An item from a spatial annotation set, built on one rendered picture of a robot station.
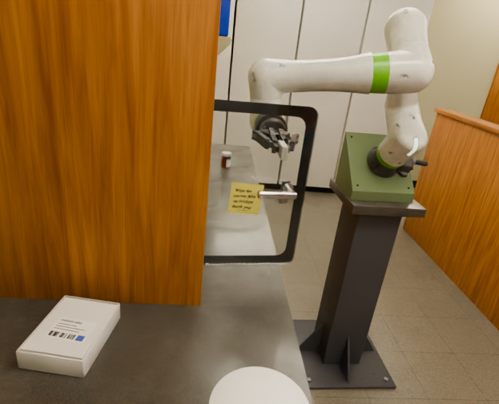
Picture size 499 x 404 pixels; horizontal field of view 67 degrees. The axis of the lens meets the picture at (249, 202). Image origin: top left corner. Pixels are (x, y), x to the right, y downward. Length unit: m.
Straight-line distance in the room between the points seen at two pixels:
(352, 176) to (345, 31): 2.57
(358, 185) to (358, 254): 0.33
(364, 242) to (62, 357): 1.33
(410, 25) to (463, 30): 3.76
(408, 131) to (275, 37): 2.56
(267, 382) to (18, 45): 0.66
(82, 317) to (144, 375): 0.17
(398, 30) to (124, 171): 0.90
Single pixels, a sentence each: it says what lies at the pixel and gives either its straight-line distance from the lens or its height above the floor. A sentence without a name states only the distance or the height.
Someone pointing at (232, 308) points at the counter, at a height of 0.94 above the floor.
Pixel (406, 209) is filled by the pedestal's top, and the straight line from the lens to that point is 1.70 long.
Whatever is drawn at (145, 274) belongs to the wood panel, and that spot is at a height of 1.02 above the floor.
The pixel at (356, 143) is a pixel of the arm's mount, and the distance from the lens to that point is 1.74.
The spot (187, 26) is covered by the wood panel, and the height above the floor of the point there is 1.52.
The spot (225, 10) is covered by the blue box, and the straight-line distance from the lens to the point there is 0.80.
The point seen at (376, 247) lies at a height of 0.72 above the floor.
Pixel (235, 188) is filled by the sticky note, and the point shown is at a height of 1.19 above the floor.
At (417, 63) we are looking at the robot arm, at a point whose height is 1.50.
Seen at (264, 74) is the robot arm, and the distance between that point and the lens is 1.17.
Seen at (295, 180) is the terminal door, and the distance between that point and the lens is 0.90.
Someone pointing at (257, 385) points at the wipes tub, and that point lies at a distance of 0.56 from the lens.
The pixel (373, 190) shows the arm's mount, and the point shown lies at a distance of 1.67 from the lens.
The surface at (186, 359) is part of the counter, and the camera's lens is 0.79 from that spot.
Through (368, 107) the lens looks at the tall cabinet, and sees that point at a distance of 4.23.
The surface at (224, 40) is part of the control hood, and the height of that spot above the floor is 1.50.
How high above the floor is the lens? 1.51
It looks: 23 degrees down
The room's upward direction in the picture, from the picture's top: 7 degrees clockwise
